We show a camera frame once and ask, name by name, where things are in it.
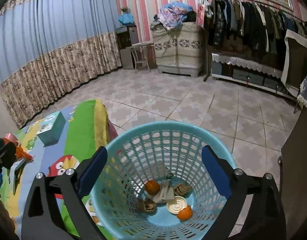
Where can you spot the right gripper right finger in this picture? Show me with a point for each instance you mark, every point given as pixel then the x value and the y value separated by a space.
pixel 265 218

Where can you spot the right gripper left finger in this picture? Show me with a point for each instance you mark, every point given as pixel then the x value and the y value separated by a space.
pixel 42 218

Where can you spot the crumpled brown paper trash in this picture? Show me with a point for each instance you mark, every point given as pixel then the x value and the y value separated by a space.
pixel 182 189

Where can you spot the crumpled grey paper trash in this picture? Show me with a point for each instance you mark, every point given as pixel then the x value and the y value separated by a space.
pixel 165 194

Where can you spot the brown trash scrap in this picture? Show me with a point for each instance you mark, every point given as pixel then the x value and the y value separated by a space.
pixel 147 206

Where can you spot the orange snack bag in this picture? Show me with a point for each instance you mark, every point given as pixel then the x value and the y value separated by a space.
pixel 20 153

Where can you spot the white paper booklet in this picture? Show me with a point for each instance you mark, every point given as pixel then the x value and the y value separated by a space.
pixel 14 173

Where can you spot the teal cardboard box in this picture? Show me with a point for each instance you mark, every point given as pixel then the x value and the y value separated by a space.
pixel 51 128

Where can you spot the colourful cartoon table cloth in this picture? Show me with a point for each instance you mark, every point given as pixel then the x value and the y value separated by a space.
pixel 86 128

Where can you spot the dark wooden furniture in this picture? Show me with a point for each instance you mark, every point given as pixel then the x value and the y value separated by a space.
pixel 293 179

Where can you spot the round metal can lid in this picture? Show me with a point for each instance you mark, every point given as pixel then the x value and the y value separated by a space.
pixel 176 205

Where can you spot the teal plastic laundry basket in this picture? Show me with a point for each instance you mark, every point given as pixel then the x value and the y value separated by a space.
pixel 161 150

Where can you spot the blue and floral curtain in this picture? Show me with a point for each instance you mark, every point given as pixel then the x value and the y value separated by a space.
pixel 50 47

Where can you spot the low shelf with lace cover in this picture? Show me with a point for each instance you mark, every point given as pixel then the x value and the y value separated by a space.
pixel 249 73

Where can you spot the white framed board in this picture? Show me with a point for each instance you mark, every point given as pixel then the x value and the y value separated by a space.
pixel 295 66

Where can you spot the small folding table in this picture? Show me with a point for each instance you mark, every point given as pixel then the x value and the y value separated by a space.
pixel 140 55

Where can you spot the grey water dispenser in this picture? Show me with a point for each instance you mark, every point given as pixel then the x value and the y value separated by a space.
pixel 127 36

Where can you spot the blue bag on dispenser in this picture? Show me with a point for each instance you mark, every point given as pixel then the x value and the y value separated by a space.
pixel 126 19

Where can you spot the cabinet with patterned cover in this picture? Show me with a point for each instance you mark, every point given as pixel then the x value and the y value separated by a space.
pixel 179 51

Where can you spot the clothes rack with garments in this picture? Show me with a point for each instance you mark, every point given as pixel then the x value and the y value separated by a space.
pixel 250 30

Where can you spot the pile of colourful clothes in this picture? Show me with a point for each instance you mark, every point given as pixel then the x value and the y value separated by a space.
pixel 171 16

